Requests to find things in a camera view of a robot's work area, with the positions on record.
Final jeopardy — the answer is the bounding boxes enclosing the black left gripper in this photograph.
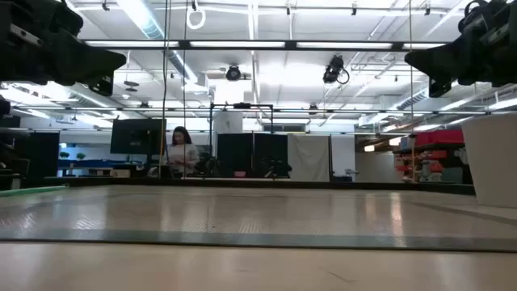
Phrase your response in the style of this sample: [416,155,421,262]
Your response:
[0,0,127,97]

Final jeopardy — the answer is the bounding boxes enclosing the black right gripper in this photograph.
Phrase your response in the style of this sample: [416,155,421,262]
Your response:
[405,0,517,98]

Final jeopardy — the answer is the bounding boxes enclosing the large red storage bin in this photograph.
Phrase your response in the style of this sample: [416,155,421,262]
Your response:
[414,129,465,147]

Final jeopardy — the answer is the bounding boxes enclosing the black monitor screen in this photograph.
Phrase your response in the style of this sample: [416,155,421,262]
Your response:
[109,117,167,156]

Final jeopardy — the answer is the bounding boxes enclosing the blue counter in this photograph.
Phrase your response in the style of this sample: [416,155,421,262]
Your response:
[57,158,143,171]

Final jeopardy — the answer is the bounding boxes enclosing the shelf rack with bins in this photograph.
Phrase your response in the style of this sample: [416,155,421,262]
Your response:
[393,129,474,185]

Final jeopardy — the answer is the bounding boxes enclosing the black cabinet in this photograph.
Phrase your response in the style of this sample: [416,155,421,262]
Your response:
[23,130,61,189]

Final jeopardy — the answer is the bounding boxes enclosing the large white box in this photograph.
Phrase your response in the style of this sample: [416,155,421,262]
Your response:
[461,114,517,209]

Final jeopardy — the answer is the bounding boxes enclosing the person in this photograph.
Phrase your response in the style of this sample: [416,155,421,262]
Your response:
[166,125,201,179]

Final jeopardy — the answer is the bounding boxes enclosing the thin green strip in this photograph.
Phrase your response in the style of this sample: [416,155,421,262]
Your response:
[0,184,69,198]

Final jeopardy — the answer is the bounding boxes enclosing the white LED light bar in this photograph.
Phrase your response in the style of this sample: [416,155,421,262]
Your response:
[82,39,449,52]

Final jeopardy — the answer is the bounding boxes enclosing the white hanging cloth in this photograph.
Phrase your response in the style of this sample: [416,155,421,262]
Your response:
[287,133,332,183]

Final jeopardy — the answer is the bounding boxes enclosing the black partition panel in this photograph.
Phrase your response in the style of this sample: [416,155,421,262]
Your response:
[216,133,254,179]
[254,133,290,179]

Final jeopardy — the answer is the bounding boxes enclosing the grey-bordered translucent mat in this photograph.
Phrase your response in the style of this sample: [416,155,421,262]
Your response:
[0,188,517,254]

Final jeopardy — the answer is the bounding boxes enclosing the silver ventilation duct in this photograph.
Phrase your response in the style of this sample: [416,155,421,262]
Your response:
[116,0,200,84]

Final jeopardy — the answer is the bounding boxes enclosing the white looped cable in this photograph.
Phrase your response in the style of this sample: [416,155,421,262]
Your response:
[186,0,208,31]

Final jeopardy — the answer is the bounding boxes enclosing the black overhead camera with cable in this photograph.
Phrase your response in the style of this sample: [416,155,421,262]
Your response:
[322,54,351,86]

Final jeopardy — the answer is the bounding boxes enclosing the black round ceiling camera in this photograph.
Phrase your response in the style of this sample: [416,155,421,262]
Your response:
[225,64,243,82]

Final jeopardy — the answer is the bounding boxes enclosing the black background rig frame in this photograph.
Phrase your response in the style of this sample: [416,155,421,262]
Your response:
[208,102,275,137]

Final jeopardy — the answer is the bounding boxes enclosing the black aluminium extrusion frame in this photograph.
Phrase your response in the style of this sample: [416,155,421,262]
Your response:
[44,0,476,196]

